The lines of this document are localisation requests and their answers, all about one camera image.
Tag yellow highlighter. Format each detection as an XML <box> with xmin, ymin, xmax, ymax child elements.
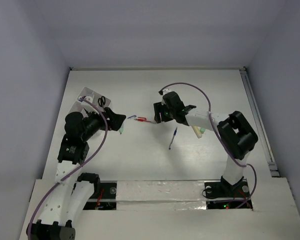
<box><xmin>191</xmin><ymin>126</ymin><xmax>203</xmax><ymax>139</ymax></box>

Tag green highlighter cap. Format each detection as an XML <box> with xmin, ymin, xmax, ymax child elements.
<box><xmin>200</xmin><ymin>127</ymin><xmax>206</xmax><ymax>134</ymax></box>

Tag blue ballpoint pen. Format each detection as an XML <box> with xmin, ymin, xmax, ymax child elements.
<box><xmin>168</xmin><ymin>127</ymin><xmax>178</xmax><ymax>150</ymax></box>

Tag aluminium side rail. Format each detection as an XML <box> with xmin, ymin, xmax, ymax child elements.
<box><xmin>239</xmin><ymin>67</ymin><xmax>281</xmax><ymax>178</ymax></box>

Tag white compartment organizer box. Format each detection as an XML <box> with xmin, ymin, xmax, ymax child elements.
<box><xmin>67</xmin><ymin>86</ymin><xmax>112</xmax><ymax>121</ymax></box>

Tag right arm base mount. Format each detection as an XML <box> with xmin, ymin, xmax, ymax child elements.
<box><xmin>201</xmin><ymin>178</ymin><xmax>253</xmax><ymax>210</ymax></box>

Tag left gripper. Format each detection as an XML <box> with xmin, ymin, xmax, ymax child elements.
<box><xmin>81</xmin><ymin>106</ymin><xmax>125</xmax><ymax>141</ymax></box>

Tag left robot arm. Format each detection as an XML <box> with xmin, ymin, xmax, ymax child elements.
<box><xmin>26</xmin><ymin>107</ymin><xmax>126</xmax><ymax>240</ymax></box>

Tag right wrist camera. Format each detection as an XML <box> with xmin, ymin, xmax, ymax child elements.
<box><xmin>158</xmin><ymin>87</ymin><xmax>171</xmax><ymax>96</ymax></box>

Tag black handled scissors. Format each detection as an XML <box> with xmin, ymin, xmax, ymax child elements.
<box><xmin>97</xmin><ymin>95</ymin><xmax>106</xmax><ymax>108</ymax></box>

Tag red gel pen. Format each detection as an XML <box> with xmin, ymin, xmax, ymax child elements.
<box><xmin>133</xmin><ymin>117</ymin><xmax>157</xmax><ymax>124</ymax></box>

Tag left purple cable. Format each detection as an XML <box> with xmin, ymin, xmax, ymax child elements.
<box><xmin>26</xmin><ymin>97</ymin><xmax>108</xmax><ymax>240</ymax></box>

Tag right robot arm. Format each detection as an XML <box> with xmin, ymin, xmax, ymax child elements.
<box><xmin>153</xmin><ymin>89</ymin><xmax>258</xmax><ymax>196</ymax></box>

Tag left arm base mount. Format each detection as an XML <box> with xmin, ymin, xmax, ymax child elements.
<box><xmin>69</xmin><ymin>172</ymin><xmax>117</xmax><ymax>210</ymax></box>

